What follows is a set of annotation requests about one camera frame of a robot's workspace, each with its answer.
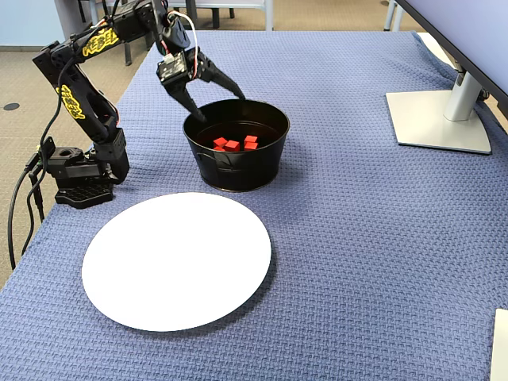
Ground black metal bucket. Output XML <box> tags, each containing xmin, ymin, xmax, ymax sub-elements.
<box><xmin>182</xmin><ymin>98</ymin><xmax>291</xmax><ymax>193</ymax></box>

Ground white round plate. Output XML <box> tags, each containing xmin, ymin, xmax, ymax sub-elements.
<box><xmin>81</xmin><ymin>191</ymin><xmax>273</xmax><ymax>333</ymax></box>

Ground dark grey table frame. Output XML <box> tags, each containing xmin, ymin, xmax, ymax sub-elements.
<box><xmin>120</xmin><ymin>0</ymin><xmax>199</xmax><ymax>67</ymax></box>

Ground white flat object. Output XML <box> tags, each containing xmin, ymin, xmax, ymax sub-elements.
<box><xmin>489</xmin><ymin>308</ymin><xmax>508</xmax><ymax>381</ymax></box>

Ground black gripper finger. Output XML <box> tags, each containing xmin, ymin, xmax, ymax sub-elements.
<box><xmin>202</xmin><ymin>61</ymin><xmax>248</xmax><ymax>101</ymax></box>
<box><xmin>162</xmin><ymin>78</ymin><xmax>208</xmax><ymax>124</ymax></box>

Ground computer monitor screen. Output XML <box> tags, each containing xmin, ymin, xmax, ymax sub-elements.
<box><xmin>394</xmin><ymin>0</ymin><xmax>508</xmax><ymax>106</ymax></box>

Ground black camera cable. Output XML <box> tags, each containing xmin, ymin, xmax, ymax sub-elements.
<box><xmin>27</xmin><ymin>0</ymin><xmax>167</xmax><ymax>170</ymax></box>

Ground black usb cable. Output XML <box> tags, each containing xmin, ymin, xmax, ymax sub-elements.
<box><xmin>6</xmin><ymin>158</ymin><xmax>40</xmax><ymax>271</ymax></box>

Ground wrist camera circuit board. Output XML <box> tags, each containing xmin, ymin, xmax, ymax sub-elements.
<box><xmin>155</xmin><ymin>51</ymin><xmax>188</xmax><ymax>85</ymax></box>

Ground red white servo wires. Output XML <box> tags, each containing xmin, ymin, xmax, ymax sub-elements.
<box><xmin>160</xmin><ymin>10</ymin><xmax>199</xmax><ymax>80</ymax></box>

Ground silver monitor stand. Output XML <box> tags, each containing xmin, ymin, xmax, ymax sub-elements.
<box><xmin>385</xmin><ymin>59</ymin><xmax>493</xmax><ymax>156</ymax></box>

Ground silver table leg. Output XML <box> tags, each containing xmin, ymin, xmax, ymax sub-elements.
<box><xmin>392</xmin><ymin>4</ymin><xmax>406</xmax><ymax>33</ymax></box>
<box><xmin>383</xmin><ymin>0</ymin><xmax>398</xmax><ymax>32</ymax></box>

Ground blue woven table cloth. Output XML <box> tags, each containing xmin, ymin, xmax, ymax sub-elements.
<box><xmin>0</xmin><ymin>29</ymin><xmax>508</xmax><ymax>381</ymax></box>

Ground black power cable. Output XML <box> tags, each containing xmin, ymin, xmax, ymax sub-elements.
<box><xmin>28</xmin><ymin>170</ymin><xmax>45</xmax><ymax>223</ymax></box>

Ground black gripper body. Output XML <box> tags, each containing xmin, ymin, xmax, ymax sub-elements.
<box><xmin>164</xmin><ymin>47</ymin><xmax>218</xmax><ymax>87</ymax></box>

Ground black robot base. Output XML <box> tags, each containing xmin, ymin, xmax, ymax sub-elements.
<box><xmin>37</xmin><ymin>136</ymin><xmax>118</xmax><ymax>210</ymax></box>

